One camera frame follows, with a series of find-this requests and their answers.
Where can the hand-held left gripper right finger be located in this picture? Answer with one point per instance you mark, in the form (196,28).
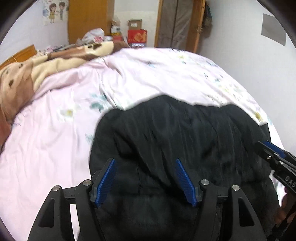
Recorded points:
(186,183)

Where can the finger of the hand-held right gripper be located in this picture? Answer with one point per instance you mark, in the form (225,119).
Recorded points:
(266,151)
(274,147)

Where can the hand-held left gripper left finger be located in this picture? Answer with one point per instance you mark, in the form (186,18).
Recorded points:
(105,183)

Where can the black puffer jacket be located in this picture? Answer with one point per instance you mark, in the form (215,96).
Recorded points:
(173,134)

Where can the person's right hand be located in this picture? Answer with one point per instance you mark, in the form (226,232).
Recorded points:
(284,208)

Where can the bed with pink floral sheet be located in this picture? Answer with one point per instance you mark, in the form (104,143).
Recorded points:
(69,139)

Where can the brown dog print blanket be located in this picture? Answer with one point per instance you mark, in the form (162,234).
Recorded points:
(23,76)

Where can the hanging bags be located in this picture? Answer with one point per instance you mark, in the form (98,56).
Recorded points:
(207,20)

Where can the small red box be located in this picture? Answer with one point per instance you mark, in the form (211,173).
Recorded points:
(117,38)

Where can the white plastic bag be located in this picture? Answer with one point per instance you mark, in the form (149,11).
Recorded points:
(92,36)

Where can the large red box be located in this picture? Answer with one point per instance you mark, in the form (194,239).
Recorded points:
(137,37)

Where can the wooden headboard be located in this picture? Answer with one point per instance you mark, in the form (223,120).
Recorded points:
(20,54)

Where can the wooden framed door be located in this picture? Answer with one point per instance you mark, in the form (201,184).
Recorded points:
(178,25)

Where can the cardboard box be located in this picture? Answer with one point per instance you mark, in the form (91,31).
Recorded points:
(135,24)

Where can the wooden wardrobe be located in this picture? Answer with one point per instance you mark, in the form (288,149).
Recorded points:
(90,20)

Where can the grey wall panel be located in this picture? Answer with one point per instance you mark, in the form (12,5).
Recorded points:
(274,29)

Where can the cartoon couple wall sticker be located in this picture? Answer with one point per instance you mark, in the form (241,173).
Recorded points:
(54,11)

